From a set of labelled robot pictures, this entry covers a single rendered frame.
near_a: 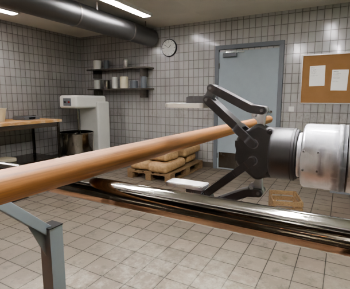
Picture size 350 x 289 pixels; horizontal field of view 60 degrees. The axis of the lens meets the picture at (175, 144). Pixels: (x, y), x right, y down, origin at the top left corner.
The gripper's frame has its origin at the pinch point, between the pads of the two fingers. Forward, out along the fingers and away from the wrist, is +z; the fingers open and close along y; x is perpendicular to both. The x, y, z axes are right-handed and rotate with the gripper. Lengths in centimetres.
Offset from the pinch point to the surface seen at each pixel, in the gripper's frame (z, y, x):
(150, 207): -8.5, 3.2, -20.6
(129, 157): -1.0, -0.2, -14.2
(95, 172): -0.9, 0.4, -20.4
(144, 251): 111, 119, 149
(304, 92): 28, -17, 463
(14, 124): 413, 32, 239
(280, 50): 66, -81, 460
